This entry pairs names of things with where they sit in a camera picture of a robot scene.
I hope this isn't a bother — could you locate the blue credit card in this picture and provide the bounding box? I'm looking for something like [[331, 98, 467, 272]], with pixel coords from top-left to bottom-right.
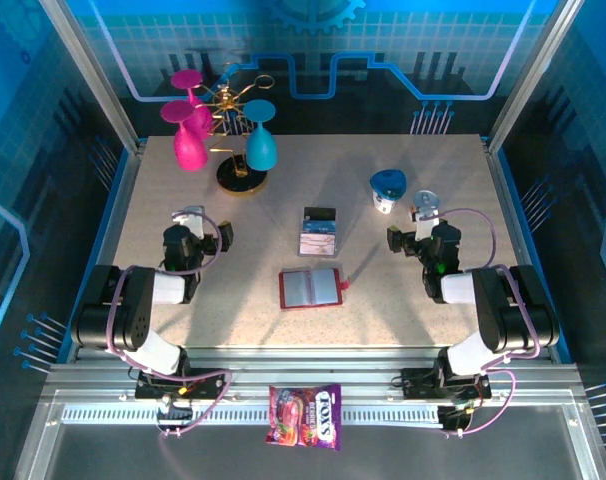
[[300, 219, 338, 236]]

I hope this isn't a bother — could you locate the clear acrylic card stand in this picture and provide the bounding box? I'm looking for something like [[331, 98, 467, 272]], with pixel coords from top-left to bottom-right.
[[293, 199, 343, 261]]

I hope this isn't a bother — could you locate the white blossom print card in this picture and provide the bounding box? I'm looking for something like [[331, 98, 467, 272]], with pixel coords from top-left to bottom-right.
[[296, 233, 338, 259]]

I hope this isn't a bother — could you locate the red leather card holder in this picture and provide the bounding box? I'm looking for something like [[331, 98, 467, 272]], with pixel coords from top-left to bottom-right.
[[277, 267, 352, 311]]

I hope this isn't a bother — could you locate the small pull-tab tin can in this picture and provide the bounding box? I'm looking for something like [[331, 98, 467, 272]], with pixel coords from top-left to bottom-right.
[[412, 189, 441, 212]]

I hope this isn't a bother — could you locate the gold glass rack stand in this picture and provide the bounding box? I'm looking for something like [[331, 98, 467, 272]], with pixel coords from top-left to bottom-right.
[[195, 62, 276, 197]]

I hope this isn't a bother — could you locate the white cup blue lid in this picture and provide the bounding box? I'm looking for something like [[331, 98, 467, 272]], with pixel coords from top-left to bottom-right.
[[370, 168, 408, 215]]

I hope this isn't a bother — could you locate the teal wine glass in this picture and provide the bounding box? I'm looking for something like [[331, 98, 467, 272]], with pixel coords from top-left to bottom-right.
[[242, 98, 278, 171]]

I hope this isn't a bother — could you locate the pink wine glass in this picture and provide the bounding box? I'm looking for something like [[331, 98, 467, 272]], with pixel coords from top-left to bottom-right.
[[160, 99, 209, 173], [170, 69, 215, 141]]

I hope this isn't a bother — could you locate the aluminium cross beam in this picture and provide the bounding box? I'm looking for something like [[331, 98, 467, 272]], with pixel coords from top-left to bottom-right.
[[42, 345, 584, 406]]

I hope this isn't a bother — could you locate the black connector box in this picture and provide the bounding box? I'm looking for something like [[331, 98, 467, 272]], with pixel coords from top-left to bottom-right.
[[437, 403, 477, 434], [155, 399, 194, 431]]

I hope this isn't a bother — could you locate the Fox's candy bag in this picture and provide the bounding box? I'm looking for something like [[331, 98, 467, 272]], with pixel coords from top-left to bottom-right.
[[265, 383, 343, 452]]

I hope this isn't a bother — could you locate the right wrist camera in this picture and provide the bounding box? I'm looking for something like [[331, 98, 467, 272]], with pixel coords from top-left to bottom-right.
[[408, 207, 440, 242]]

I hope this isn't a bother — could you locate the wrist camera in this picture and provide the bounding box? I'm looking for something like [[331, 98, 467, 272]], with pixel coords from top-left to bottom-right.
[[171, 204, 207, 240], [408, 207, 440, 242]]

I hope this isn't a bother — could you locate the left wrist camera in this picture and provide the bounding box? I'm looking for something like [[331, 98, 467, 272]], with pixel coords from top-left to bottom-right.
[[171, 204, 207, 240]]

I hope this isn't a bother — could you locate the aluminium side rail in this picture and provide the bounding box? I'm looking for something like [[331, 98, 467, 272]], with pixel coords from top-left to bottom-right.
[[75, 139, 149, 361], [481, 135, 559, 361]]

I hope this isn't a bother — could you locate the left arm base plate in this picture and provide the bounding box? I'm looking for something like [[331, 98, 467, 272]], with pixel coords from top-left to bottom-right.
[[134, 367, 229, 401]]

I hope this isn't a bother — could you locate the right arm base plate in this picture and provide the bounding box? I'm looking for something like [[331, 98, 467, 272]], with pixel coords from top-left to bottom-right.
[[400, 367, 493, 401]]

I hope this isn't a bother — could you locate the white slotted cable duct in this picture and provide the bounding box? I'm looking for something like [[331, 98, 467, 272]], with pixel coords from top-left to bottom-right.
[[60, 403, 449, 427]]

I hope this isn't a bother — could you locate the aluminium frame post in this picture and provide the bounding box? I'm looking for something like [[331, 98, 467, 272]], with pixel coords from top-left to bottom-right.
[[37, 0, 147, 154], [484, 0, 587, 154]]

